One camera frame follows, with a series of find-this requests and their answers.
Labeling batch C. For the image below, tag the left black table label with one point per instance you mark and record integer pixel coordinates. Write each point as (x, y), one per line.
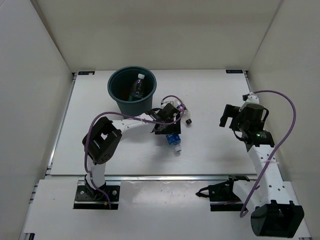
(86, 73)

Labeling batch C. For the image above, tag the clear bottle green label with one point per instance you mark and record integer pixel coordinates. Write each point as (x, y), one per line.
(137, 89)

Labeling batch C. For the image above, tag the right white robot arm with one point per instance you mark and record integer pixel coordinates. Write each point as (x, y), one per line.
(273, 213)

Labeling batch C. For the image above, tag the clear bottle blue label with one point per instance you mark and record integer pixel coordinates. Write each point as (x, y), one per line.
(174, 141)

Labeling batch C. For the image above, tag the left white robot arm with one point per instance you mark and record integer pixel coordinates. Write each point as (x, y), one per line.
(108, 129)

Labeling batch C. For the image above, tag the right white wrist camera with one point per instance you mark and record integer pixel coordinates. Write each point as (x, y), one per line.
(250, 98)

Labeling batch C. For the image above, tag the right black table label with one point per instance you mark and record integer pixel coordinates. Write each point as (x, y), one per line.
(234, 71)

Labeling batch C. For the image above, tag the black table label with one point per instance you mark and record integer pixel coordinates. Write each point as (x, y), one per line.
(86, 73)
(234, 71)

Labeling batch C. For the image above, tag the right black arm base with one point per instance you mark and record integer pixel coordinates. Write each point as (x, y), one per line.
(221, 195)

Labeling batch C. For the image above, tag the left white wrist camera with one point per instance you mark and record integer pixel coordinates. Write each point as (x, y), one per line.
(165, 102)

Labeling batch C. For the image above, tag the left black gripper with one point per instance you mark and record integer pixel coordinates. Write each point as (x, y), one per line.
(174, 128)

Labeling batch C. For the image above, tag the dark green plastic bin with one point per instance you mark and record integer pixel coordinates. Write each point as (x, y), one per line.
(120, 84)

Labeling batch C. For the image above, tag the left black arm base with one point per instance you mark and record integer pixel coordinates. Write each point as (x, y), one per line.
(87, 198)

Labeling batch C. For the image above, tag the clear Pepsi bottle black cap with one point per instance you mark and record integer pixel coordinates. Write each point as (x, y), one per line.
(186, 118)

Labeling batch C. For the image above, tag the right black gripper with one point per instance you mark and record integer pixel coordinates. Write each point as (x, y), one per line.
(231, 111)

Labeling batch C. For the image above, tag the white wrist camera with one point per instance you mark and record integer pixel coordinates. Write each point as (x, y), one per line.
(250, 98)
(165, 102)

